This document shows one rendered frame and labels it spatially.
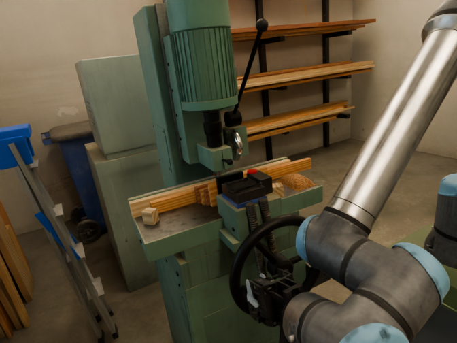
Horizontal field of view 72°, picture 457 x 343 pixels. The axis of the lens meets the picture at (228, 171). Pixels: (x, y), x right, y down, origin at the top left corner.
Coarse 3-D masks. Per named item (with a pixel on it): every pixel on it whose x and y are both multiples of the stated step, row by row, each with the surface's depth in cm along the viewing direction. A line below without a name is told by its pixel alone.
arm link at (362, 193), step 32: (448, 0) 62; (448, 32) 60; (416, 64) 60; (448, 64) 58; (416, 96) 57; (384, 128) 58; (416, 128) 56; (384, 160) 55; (352, 192) 55; (384, 192) 55; (320, 224) 56; (352, 224) 54; (320, 256) 54
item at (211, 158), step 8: (200, 144) 106; (224, 144) 103; (200, 152) 107; (208, 152) 99; (216, 152) 97; (224, 152) 98; (200, 160) 109; (208, 160) 101; (216, 160) 98; (216, 168) 99; (224, 168) 100
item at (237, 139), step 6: (228, 132) 117; (234, 132) 115; (228, 138) 119; (234, 138) 114; (240, 138) 115; (228, 144) 120; (234, 144) 116; (240, 144) 114; (234, 150) 118; (240, 150) 114; (234, 156) 118; (240, 156) 116
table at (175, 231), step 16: (288, 192) 103; (304, 192) 102; (320, 192) 105; (176, 208) 100; (192, 208) 99; (208, 208) 98; (288, 208) 101; (144, 224) 93; (160, 224) 92; (176, 224) 90; (192, 224) 89; (208, 224) 89; (144, 240) 84; (160, 240) 84; (176, 240) 86; (192, 240) 88; (208, 240) 91; (224, 240) 88; (160, 256) 85
